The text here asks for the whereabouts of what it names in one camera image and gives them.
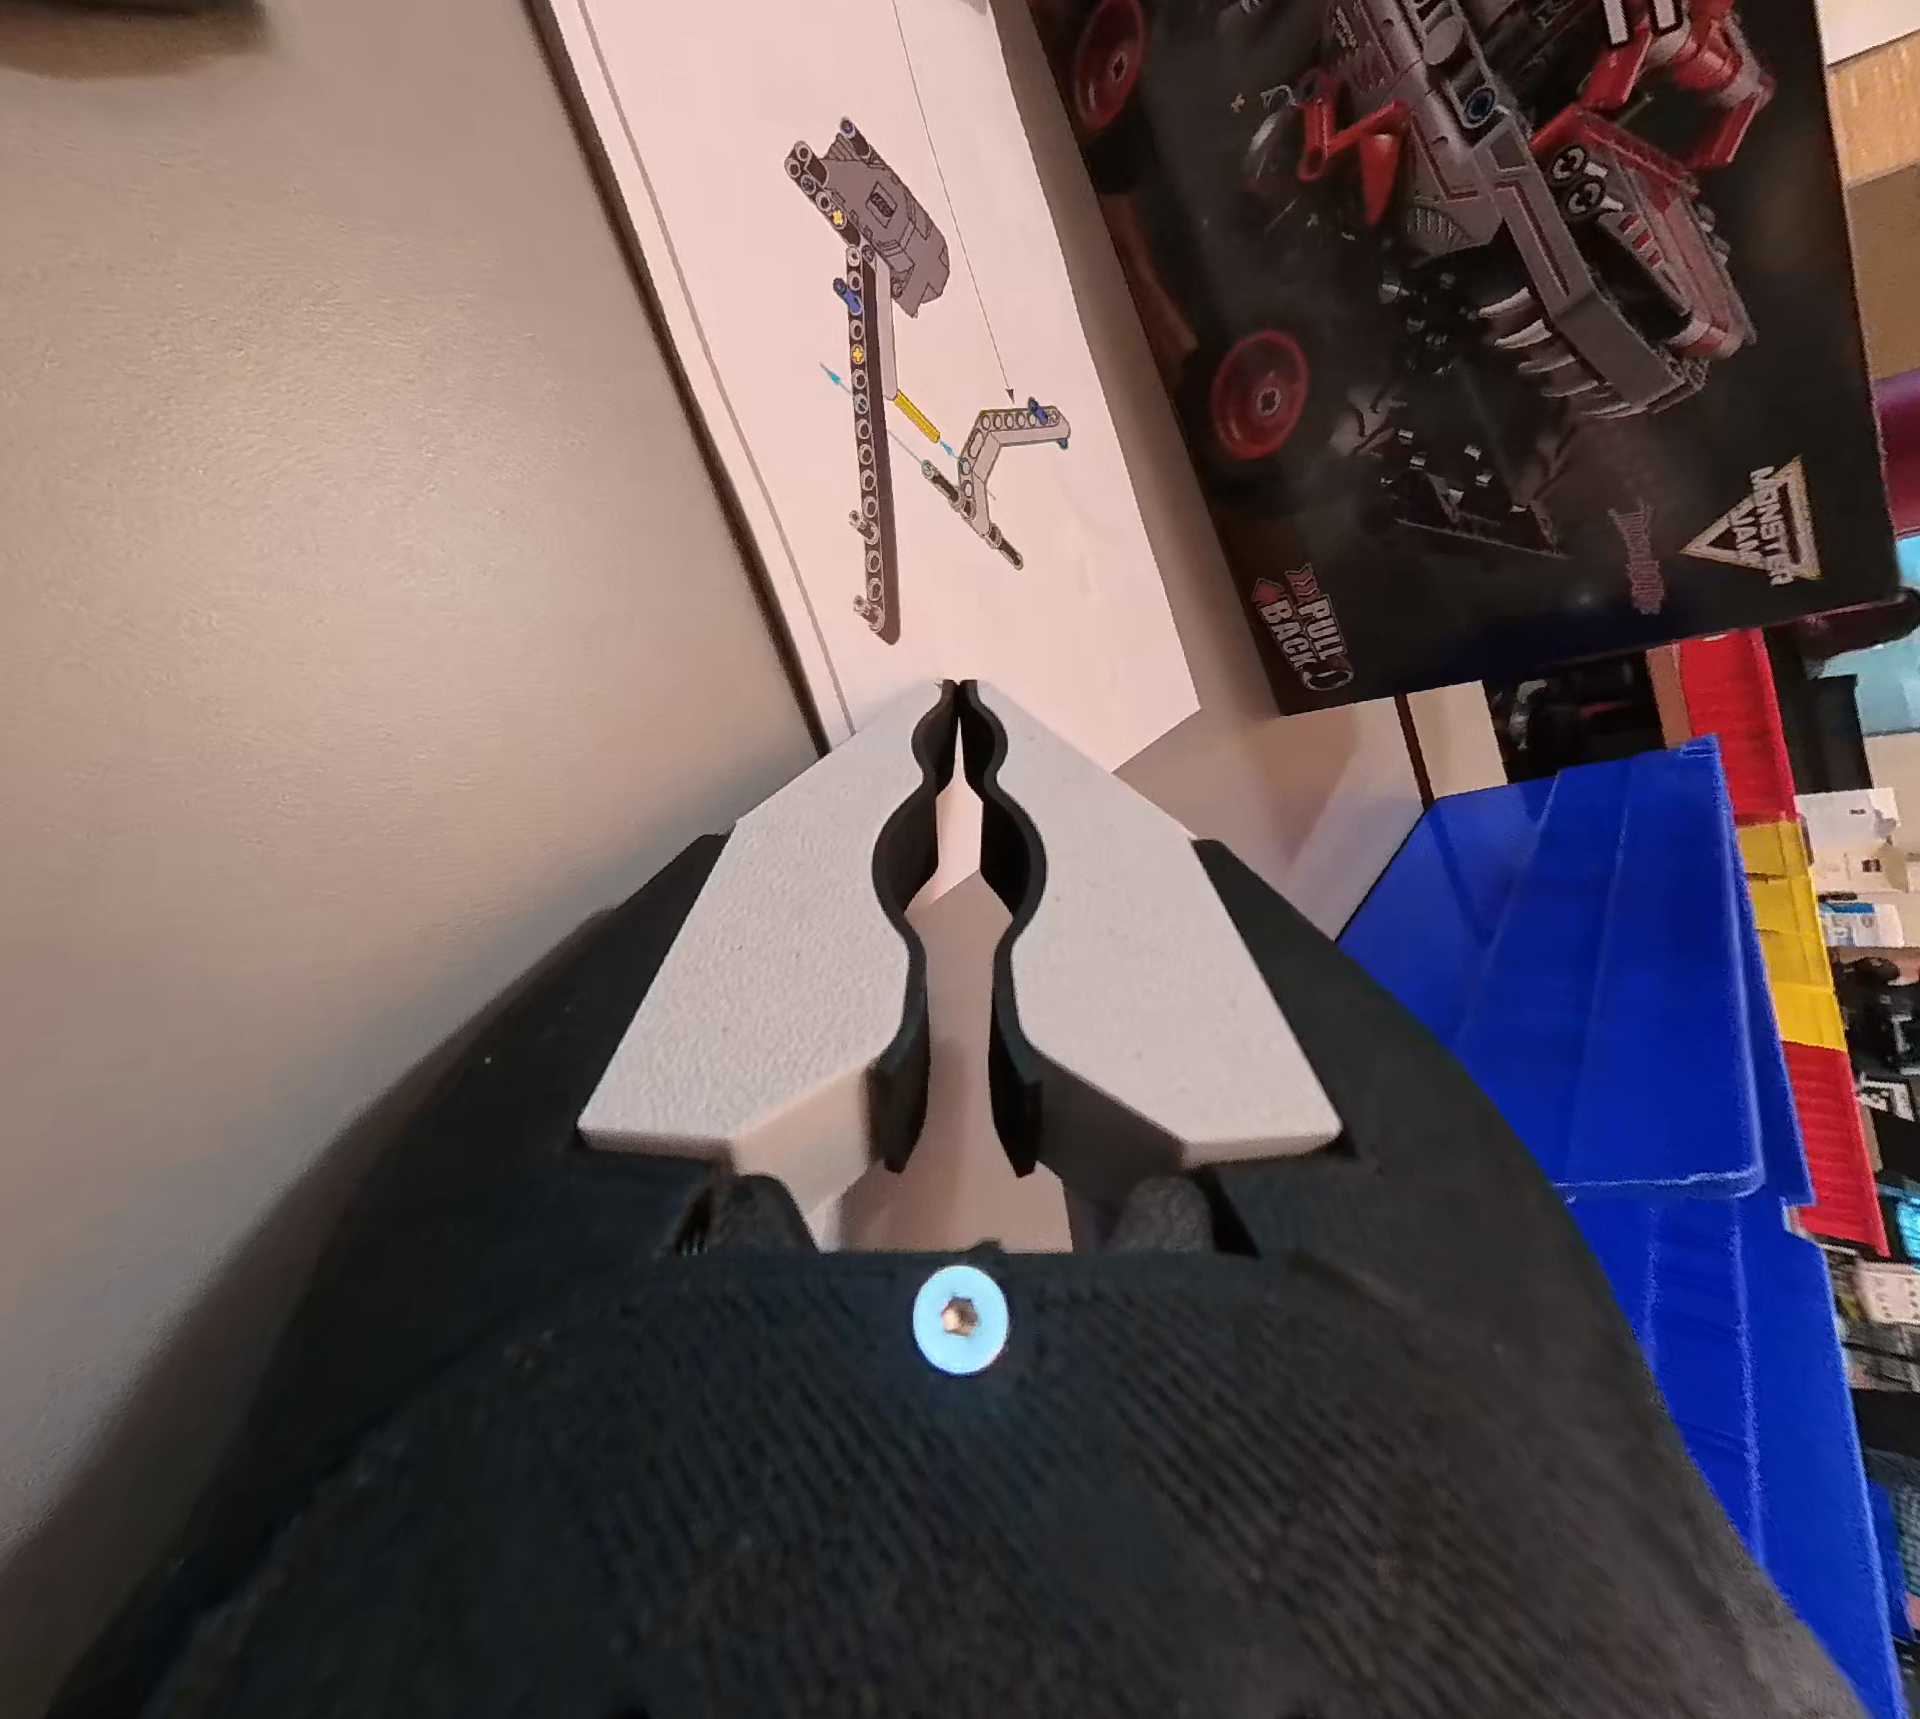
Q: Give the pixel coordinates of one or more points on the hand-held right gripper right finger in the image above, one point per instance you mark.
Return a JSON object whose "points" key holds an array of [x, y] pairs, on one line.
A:
{"points": [[1170, 1001]]}

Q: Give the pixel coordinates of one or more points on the yellow plastic bin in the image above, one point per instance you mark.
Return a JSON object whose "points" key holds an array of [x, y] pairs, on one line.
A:
{"points": [[1793, 941]]}

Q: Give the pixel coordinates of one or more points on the grey desk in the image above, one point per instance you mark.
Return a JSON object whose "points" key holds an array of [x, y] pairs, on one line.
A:
{"points": [[301, 551]]}

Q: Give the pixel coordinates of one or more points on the blue plastic bin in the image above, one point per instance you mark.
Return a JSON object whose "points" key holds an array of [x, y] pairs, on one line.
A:
{"points": [[1754, 1450], [1591, 985]]}

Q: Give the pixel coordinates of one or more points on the red plastic bin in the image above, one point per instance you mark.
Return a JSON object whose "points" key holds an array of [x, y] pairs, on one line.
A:
{"points": [[1724, 715], [1839, 1151]]}

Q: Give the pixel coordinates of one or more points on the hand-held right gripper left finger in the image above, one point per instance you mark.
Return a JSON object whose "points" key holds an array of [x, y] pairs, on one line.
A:
{"points": [[751, 985]]}

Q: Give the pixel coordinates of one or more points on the black toy set box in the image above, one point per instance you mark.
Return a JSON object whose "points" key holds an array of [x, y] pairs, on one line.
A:
{"points": [[1501, 249]]}

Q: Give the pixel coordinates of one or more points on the white instruction booklet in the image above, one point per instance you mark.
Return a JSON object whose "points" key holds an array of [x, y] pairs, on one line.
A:
{"points": [[721, 99]]}

